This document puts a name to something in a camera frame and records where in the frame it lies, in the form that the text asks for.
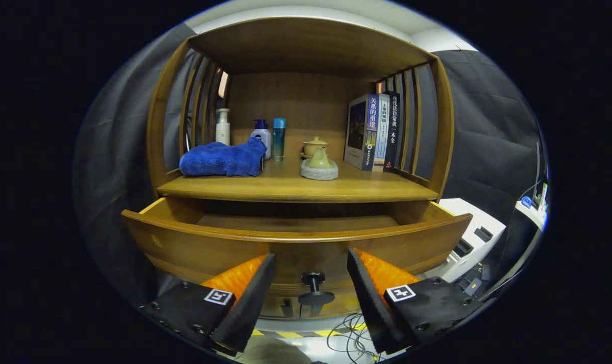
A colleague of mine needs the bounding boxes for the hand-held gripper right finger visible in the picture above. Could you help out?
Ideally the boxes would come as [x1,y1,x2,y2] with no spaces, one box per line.
[346,248,484,355]

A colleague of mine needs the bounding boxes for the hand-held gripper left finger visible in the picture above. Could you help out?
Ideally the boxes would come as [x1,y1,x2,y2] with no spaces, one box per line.
[142,253,277,354]

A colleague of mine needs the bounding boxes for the wooden drawer with black knob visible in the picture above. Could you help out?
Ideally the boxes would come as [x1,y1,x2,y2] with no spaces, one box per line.
[121,196,473,307]

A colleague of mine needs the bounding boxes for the grey round stone coaster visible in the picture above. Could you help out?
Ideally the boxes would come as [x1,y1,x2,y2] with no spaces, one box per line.
[300,159,339,180]

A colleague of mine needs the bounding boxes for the wooden countertop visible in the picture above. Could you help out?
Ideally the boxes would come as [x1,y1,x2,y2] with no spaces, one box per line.
[157,157,440,204]

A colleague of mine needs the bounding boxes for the wooden cabinet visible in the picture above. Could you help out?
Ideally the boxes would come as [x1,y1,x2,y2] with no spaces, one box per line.
[146,17,455,320]

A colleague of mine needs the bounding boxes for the yellow black floor tape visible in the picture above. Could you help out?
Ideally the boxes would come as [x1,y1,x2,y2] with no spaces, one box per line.
[250,324,367,338]

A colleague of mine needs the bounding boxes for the white storage unit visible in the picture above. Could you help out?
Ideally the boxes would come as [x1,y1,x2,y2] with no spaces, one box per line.
[422,198,507,284]

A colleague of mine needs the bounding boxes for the blue folded towel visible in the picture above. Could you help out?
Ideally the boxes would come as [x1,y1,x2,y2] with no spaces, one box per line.
[179,138,267,177]

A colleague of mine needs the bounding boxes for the light blue book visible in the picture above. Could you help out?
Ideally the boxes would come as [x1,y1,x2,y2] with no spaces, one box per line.
[372,94,391,172]

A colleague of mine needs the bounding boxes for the clear blue bottle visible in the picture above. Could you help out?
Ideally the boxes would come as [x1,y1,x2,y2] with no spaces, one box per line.
[272,118,287,161]

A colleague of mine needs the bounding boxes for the beige lidded ceramic teacup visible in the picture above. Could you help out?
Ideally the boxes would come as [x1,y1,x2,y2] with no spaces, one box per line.
[302,135,329,158]

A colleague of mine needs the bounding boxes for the white bottle with blue cap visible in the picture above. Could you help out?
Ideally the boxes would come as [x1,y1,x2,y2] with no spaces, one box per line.
[250,119,272,160]

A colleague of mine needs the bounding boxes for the thick grey book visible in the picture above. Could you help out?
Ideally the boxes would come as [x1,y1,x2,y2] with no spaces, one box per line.
[344,94,380,171]

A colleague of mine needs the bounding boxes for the black book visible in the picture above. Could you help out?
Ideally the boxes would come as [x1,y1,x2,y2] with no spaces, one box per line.
[384,91,401,172]

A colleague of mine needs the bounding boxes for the white pump bottle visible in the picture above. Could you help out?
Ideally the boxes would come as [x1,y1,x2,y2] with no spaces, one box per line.
[215,108,231,146]

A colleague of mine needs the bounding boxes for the white side shelf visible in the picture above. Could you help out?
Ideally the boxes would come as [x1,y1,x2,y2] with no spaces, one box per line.
[515,200,548,231]

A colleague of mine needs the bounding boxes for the black cables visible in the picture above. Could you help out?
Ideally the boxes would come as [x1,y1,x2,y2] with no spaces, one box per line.
[327,312,382,362]

